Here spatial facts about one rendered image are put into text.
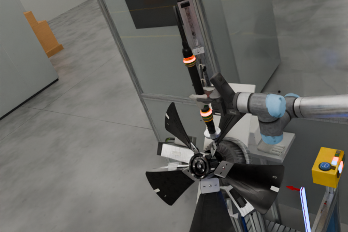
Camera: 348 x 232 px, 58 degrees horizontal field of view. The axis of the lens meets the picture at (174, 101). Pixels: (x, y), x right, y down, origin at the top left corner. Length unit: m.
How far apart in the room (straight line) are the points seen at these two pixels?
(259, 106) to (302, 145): 1.15
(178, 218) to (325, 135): 1.49
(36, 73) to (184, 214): 4.82
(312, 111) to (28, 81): 6.16
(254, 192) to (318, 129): 0.81
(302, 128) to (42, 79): 5.73
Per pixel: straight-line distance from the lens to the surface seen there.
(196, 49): 1.86
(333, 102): 1.14
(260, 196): 1.40
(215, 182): 1.55
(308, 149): 2.22
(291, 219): 2.75
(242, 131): 1.68
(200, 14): 1.96
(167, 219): 2.99
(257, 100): 1.10
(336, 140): 2.10
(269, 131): 1.15
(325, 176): 1.59
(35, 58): 6.94
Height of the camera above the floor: 2.22
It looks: 30 degrees down
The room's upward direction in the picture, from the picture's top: 20 degrees counter-clockwise
